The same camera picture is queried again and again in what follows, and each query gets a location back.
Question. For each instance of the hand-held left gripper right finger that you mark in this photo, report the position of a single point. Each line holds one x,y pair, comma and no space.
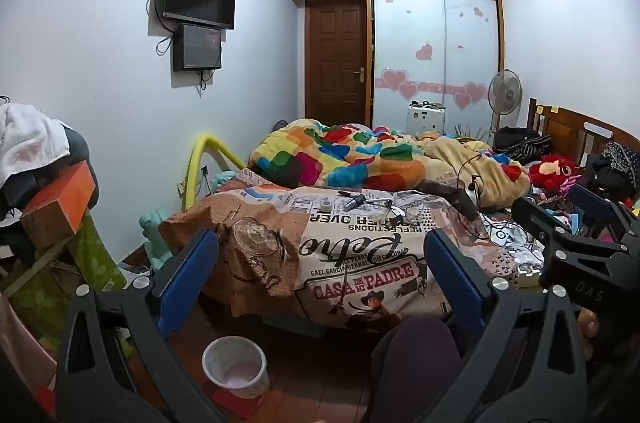
457,275

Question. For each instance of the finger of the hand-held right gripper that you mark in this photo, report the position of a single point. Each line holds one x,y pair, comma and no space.
532,215
595,203

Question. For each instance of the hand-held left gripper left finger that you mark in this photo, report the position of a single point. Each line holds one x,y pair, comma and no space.
187,275

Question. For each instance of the white plastic bin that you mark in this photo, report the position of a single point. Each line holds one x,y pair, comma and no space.
235,370

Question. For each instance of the white tape roll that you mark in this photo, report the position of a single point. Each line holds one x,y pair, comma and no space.
326,206

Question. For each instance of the person's right hand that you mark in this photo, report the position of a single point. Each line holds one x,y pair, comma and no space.
590,328

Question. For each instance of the dark clothes pile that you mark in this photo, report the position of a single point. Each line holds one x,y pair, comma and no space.
610,170

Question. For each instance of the red plush toy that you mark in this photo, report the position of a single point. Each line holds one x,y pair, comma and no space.
550,170

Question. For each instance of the teal plush toy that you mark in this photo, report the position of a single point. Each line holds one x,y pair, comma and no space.
156,230

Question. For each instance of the black striped cloth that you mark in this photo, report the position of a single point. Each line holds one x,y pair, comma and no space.
520,143

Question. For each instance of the brown wooden headboard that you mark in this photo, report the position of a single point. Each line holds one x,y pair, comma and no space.
565,128

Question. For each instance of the green leaf-print bag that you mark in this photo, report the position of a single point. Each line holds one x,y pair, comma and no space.
95,263

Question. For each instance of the printed newspaper bed sheet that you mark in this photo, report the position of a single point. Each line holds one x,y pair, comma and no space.
280,248

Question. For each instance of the person's leg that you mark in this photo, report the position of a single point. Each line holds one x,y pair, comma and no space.
415,368

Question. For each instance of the white plastic stick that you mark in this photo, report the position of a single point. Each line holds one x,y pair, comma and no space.
380,202

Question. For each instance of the purple metallic tube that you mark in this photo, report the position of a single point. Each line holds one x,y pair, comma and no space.
356,203

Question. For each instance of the white standing fan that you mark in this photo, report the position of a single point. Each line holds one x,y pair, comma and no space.
505,92

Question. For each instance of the orange cardboard box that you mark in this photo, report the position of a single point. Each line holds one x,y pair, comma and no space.
65,203

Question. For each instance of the white box device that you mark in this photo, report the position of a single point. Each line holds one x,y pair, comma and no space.
425,119

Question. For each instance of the colourful patchwork blanket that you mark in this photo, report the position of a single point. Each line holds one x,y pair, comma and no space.
360,158

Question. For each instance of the dark grey pillow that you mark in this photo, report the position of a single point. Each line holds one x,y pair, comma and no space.
82,148

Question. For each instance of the white cloth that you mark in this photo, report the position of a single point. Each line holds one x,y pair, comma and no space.
30,138

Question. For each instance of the frosted sliding wardrobe with hearts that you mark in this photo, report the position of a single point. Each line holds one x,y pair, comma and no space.
430,33

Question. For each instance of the brown wooden door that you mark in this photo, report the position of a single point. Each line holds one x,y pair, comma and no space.
335,63

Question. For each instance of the wall socket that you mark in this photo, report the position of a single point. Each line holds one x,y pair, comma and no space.
204,173

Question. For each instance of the yellow padded bed rail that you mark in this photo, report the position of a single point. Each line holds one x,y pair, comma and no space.
191,168

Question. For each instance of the small black wall monitor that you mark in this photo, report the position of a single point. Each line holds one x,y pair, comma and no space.
197,48

